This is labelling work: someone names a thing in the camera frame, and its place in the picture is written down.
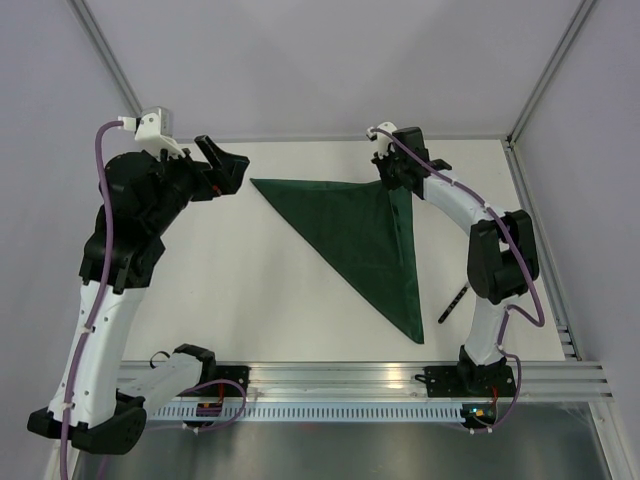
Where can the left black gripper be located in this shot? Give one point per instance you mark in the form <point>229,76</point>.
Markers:
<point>235,167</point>

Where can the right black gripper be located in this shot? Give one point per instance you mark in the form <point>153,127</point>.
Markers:
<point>388,183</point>

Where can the dark green cloth napkin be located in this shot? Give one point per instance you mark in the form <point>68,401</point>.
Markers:
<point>364,231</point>

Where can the fork with black handle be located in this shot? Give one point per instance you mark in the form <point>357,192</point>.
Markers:
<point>454,302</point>

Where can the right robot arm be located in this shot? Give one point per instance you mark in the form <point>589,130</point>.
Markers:
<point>502,262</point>

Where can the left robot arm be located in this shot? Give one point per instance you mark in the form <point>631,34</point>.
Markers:
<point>146,194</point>

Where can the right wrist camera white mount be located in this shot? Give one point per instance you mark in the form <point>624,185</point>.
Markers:
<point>381,135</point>

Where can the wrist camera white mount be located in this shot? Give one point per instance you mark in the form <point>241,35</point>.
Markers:
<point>381,135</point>
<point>153,132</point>

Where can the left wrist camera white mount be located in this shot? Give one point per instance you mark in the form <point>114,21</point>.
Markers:
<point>153,132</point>

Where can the left aluminium frame post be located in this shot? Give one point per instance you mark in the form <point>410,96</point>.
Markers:
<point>102,48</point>

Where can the aluminium frame post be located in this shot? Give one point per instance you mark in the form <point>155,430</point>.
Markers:
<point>102,48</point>
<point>560,53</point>

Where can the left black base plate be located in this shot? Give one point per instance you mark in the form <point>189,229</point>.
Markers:
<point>238,374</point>

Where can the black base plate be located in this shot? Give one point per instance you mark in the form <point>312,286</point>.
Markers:
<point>238,374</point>
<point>446,381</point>

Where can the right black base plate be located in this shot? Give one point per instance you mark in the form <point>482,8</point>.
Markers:
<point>446,381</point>

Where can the right aluminium frame post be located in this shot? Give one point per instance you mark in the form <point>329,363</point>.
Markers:
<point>560,53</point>

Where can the aluminium front rail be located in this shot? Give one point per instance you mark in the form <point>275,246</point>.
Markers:
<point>543,381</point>

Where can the white slotted cable duct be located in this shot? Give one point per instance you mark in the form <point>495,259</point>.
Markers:
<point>313,412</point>

